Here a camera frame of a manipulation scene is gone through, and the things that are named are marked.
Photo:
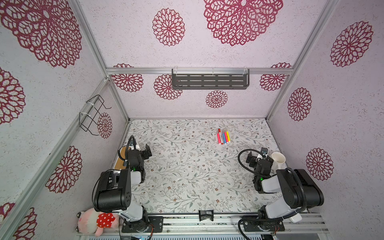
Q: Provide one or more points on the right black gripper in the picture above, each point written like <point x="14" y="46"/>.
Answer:
<point x="270" y="162"/>

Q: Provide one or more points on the white marker pen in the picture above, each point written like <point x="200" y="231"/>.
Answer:
<point x="221" y="136"/>

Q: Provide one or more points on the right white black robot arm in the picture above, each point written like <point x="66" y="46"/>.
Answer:
<point x="299" y="191"/>

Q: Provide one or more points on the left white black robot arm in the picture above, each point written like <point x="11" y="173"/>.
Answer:
<point x="112" y="193"/>

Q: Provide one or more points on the wooden lid tissue box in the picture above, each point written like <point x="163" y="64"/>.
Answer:
<point x="120" y="163"/>

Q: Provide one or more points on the white ceramic mug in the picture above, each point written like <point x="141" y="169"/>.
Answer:
<point x="279" y="162"/>

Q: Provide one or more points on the white small puck device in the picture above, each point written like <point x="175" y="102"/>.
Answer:
<point x="296" y="218"/>

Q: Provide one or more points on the pink plush toy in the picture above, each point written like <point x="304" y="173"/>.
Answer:
<point x="93" y="222"/>

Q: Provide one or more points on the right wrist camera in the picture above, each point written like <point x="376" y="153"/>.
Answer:
<point x="264" y="151"/>

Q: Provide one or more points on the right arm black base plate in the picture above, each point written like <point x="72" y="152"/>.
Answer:
<point x="254" y="224"/>

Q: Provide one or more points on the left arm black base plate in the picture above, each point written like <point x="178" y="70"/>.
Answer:
<point x="151" y="224"/>

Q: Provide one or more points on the black wire wall rack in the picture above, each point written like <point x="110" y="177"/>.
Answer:
<point x="95" y="122"/>

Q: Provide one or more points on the small black clip bracket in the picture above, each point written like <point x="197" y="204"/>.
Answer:
<point x="206" y="215"/>

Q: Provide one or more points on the dark grey wall shelf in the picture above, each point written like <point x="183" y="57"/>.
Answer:
<point x="212" y="81"/>

